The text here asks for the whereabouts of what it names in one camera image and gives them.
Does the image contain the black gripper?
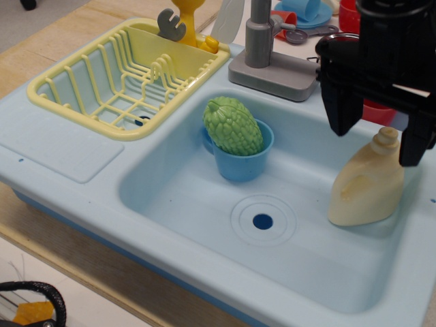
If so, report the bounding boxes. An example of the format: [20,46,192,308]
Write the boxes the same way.
[320,1,435,167]

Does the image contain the cream toy detergent bottle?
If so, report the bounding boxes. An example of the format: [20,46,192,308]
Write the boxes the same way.
[328,127,405,226]

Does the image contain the light blue toy sink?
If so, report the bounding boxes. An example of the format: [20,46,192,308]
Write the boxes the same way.
[1,41,435,326]

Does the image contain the yellow plastic drying rack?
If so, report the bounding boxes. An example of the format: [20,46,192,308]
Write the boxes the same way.
[27,18,230,141]

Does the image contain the red cup in compartment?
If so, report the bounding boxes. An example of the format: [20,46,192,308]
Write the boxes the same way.
[362,100,396,126]

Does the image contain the small steel pot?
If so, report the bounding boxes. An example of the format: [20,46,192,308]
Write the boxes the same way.
[307,32,360,66]

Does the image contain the grey toy faucet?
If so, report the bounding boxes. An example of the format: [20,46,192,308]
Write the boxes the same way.
[228,0,318,102]

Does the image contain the grey toy spoon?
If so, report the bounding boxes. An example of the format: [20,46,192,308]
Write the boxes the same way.
[285,25,339,45]

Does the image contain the light blue plate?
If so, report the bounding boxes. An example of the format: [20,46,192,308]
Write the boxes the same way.
[272,1,333,29]

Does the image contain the light blue cup on plate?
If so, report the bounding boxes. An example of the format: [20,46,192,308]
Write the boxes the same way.
[281,0,321,21]

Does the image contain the red cup lying down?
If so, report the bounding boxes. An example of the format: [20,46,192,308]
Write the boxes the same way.
[270,10,297,39]

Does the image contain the blue plastic cup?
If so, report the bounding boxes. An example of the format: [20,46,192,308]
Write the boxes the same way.
[202,119,275,182]

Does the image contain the green toy bitter melon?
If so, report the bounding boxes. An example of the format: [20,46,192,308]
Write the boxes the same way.
[202,96,264,156]

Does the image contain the small yellow toy piece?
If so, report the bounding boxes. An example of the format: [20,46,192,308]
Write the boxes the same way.
[200,35,219,54]

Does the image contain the yellow toy utensil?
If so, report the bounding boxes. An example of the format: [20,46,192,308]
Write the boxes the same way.
[172,0,205,48]

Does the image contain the grey toy fork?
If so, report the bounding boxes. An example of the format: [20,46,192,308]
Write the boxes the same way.
[157,8,187,42]

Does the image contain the black caster wheel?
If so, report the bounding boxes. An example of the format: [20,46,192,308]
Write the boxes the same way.
[20,0,37,11]

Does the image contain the yellow tape piece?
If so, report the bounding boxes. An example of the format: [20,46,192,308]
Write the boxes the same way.
[12,301,54,326]

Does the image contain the red mug with handle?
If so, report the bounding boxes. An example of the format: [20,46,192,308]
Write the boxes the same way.
[339,0,360,34]

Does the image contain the black braided cable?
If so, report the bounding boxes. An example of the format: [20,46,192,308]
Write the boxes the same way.
[0,280,67,327]

